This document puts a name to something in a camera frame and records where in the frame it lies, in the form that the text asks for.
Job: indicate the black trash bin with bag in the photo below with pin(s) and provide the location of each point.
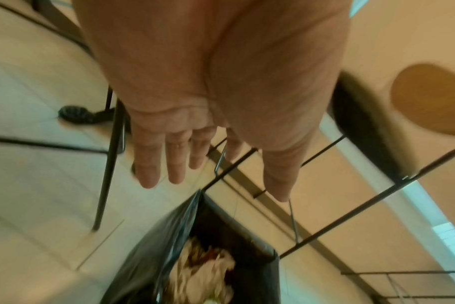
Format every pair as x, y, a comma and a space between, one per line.
137, 267

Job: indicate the crumpled paper trash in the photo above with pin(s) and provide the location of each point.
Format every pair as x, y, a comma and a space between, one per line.
208, 270

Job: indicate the person's left hand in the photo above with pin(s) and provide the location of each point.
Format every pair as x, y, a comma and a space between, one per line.
220, 65

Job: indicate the black metal leg chair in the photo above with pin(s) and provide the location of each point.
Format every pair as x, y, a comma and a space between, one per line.
107, 166

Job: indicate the wooden round chair seat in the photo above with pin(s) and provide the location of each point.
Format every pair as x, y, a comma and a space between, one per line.
433, 98

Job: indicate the black metal frame chair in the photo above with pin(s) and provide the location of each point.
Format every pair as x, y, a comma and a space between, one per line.
366, 127

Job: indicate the black ribbed caster foot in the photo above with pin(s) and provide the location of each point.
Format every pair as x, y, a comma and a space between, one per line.
76, 114

